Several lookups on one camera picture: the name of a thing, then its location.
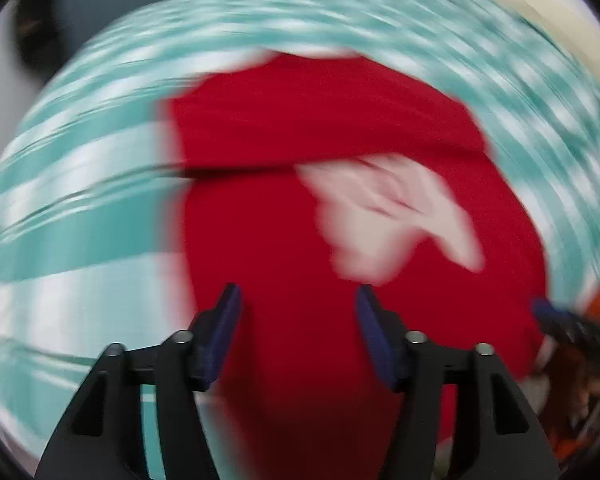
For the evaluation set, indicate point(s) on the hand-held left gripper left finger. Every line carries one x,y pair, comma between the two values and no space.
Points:
220,330

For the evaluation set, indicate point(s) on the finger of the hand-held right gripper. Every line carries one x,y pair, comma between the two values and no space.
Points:
552,311

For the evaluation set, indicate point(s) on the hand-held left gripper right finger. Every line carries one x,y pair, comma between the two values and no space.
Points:
377,335

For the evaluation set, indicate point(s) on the red t-shirt with white print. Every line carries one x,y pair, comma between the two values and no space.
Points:
305,210

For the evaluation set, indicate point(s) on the dark hanging clothes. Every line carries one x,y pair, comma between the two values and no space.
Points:
35,35

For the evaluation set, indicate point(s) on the person's orange pants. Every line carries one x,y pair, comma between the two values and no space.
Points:
599,306

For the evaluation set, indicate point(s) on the green plaid bed sheet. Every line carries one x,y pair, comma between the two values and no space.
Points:
80,220

